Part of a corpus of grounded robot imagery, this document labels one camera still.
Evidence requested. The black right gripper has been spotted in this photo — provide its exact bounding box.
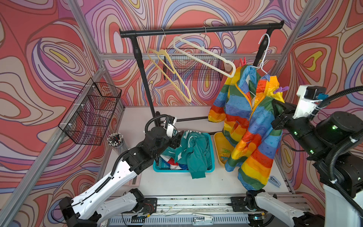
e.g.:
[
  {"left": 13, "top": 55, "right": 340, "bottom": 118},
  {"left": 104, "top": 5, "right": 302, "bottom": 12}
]
[{"left": 270, "top": 98, "right": 330, "bottom": 159}]

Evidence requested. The teal green jacket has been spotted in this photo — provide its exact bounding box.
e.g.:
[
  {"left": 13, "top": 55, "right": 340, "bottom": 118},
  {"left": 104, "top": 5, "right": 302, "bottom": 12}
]
[{"left": 161, "top": 130, "right": 213, "bottom": 179}]

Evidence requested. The blue white red jacket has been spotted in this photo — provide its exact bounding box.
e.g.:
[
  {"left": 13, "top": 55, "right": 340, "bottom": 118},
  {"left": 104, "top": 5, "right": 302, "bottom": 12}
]
[{"left": 159, "top": 155, "right": 188, "bottom": 170}]

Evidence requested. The multicolour patchwork jacket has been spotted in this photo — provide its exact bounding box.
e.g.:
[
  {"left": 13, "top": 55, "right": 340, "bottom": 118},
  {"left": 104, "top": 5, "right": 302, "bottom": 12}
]
[{"left": 208, "top": 65, "right": 284, "bottom": 191}]

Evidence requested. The white wire hanger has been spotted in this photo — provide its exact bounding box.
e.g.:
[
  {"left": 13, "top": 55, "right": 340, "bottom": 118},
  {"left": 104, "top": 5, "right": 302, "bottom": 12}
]
[{"left": 252, "top": 33, "right": 270, "bottom": 74}]

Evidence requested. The wooden hanger gold hook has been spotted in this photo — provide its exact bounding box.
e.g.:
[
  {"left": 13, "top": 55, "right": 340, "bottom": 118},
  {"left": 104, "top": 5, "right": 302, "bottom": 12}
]
[{"left": 147, "top": 28, "right": 193, "bottom": 103}]

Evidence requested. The silver hook hanger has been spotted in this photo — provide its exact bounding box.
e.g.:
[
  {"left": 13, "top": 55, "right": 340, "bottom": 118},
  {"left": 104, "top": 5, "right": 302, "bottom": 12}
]
[{"left": 173, "top": 37, "right": 236, "bottom": 78}]

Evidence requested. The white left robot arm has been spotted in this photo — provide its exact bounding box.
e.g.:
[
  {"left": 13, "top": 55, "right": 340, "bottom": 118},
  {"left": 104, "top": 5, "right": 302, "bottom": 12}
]
[{"left": 59, "top": 114, "right": 183, "bottom": 227}]

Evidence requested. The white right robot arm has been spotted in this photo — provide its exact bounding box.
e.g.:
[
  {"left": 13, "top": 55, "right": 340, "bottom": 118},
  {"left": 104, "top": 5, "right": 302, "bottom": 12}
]
[{"left": 244, "top": 85, "right": 363, "bottom": 227}]

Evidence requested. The purple clothespin on patchwork jacket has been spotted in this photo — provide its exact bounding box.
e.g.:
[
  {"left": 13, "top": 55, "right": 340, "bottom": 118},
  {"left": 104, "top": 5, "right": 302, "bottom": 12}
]
[{"left": 273, "top": 86, "right": 289, "bottom": 94}]

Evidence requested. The teal plastic basket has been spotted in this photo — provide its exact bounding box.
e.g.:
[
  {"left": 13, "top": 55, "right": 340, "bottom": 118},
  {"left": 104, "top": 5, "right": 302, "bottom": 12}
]
[{"left": 152, "top": 132, "right": 216, "bottom": 174}]

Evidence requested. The yellow plastic tray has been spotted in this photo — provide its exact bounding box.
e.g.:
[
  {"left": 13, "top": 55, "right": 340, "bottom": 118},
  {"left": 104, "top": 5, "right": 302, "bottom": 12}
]
[{"left": 213, "top": 132, "right": 234, "bottom": 167}]

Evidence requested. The pink calculator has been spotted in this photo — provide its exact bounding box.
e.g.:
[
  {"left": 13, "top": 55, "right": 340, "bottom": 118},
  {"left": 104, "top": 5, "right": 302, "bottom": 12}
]
[{"left": 124, "top": 175, "right": 141, "bottom": 187}]

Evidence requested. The cup of pencils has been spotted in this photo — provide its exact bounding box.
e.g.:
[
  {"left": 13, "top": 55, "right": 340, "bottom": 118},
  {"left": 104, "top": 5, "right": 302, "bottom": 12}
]
[{"left": 107, "top": 132, "right": 129, "bottom": 155}]

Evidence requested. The red clothespin on patchwork jacket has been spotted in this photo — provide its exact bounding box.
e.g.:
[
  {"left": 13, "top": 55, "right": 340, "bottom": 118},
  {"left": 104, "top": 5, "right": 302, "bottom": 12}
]
[{"left": 239, "top": 57, "right": 247, "bottom": 67}]

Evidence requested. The small blue stapler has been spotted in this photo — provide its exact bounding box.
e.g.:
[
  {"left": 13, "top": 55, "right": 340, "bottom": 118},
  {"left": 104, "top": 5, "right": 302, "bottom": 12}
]
[{"left": 268, "top": 176, "right": 281, "bottom": 188}]

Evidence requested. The black clothes rack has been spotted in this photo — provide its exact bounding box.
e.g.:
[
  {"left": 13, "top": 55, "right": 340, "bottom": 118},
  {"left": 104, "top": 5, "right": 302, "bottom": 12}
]
[{"left": 119, "top": 20, "right": 285, "bottom": 126}]

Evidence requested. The small black wire basket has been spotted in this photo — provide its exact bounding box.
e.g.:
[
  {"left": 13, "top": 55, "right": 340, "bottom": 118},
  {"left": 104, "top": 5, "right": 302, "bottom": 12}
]
[{"left": 166, "top": 48, "right": 225, "bottom": 82}]

